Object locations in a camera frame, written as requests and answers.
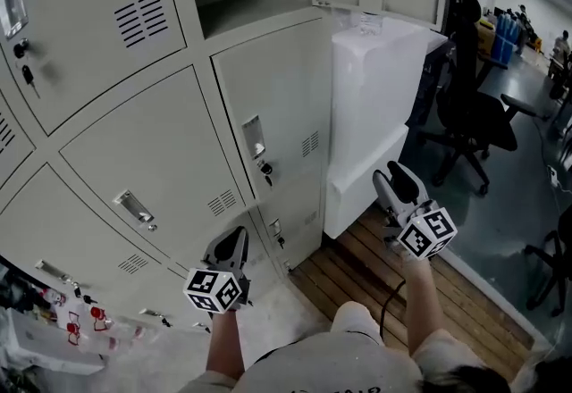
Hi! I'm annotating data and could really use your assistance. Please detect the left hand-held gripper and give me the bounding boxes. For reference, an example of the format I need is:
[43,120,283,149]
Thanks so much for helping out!
[182,225,254,315]

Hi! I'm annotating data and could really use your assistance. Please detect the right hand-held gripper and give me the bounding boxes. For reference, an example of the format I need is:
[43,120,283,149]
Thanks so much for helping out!
[373,161,458,261]

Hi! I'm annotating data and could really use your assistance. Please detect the grey metal locker cabinet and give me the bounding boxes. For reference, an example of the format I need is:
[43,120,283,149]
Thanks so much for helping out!
[0,0,450,334]

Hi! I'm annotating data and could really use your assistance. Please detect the person's left forearm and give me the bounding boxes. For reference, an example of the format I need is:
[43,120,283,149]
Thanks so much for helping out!
[205,310,246,383]

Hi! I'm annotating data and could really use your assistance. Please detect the person's right forearm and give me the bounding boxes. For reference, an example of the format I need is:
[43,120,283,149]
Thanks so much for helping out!
[401,255,443,356]

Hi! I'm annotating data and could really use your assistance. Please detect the wooden slat platform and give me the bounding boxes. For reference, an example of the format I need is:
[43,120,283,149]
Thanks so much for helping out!
[290,207,535,352]

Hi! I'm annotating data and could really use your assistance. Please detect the large white stepped box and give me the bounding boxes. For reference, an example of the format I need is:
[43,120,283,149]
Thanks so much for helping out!
[324,15,450,238]

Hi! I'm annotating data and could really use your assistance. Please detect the person's light grey trousers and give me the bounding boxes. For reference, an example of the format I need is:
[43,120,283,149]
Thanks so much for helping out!
[330,300,385,346]

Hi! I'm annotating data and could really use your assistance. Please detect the person's grey t-shirt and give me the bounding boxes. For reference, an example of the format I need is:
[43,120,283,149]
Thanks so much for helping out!
[178,328,492,393]

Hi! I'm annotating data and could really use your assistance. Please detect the small red label bottle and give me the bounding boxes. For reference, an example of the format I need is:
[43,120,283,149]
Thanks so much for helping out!
[44,288,68,307]

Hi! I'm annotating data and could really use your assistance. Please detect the stack of blue water jugs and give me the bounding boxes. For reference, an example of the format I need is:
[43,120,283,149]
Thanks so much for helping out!
[491,12,523,66]

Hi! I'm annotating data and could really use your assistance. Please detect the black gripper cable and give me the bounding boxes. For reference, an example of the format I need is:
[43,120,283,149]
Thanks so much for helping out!
[379,278,407,339]

